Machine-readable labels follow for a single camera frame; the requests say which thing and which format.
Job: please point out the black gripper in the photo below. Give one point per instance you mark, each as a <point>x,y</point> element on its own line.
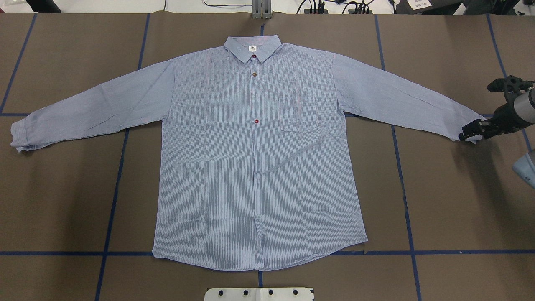
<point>506,118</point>

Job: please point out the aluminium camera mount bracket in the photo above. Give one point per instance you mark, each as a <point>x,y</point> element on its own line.
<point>261,9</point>

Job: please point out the blue striped button shirt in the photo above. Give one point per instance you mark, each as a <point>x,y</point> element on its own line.
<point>255,169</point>

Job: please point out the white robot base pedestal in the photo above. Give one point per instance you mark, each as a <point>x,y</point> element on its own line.
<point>260,294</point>

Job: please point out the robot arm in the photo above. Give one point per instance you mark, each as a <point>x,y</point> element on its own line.
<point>516,114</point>

